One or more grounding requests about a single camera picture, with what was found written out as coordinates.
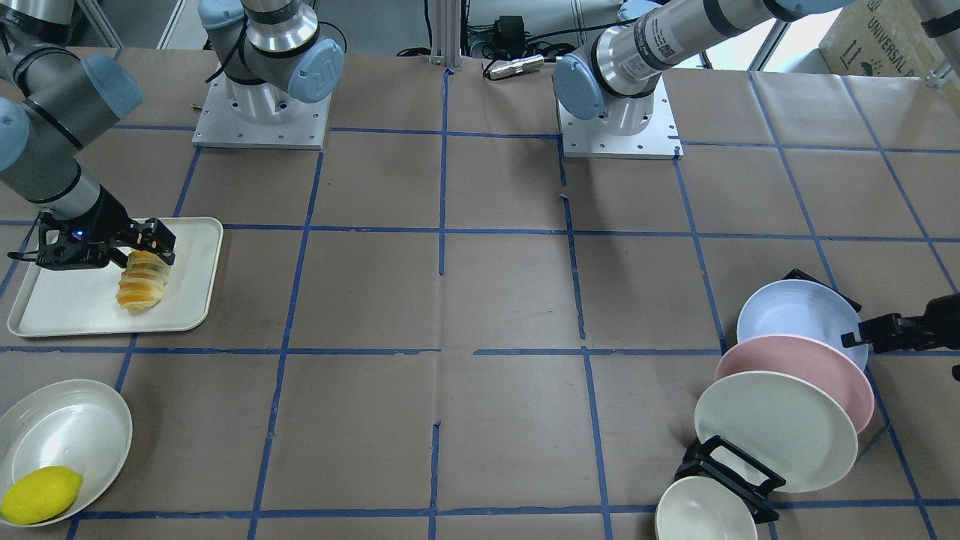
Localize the cardboard box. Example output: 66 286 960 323
819 1 958 77

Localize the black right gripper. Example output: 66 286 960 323
7 188 177 271

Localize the yellow lemon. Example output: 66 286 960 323
2 465 83 525

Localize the pink plate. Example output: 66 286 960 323
715 334 875 433

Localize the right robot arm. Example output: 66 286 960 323
1 1 345 271

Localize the blue plate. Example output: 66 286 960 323
736 279 869 370

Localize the cream plate in rack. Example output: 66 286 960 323
694 371 860 493

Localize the black dish rack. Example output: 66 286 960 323
676 268 860 524

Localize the orange striped bread loaf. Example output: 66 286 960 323
115 250 171 311

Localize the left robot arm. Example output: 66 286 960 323
553 1 958 366

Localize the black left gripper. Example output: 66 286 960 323
841 292 959 353

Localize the aluminium frame post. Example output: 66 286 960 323
427 1 467 72

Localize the cream rectangular tray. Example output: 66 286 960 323
7 217 224 338

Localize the silver cylinder connector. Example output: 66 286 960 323
483 54 545 81

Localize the cream round plate with lemon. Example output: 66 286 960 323
1 379 133 527

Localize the cream bowl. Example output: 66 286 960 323
655 476 758 539

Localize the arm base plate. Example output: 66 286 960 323
556 75 685 160
192 74 332 150

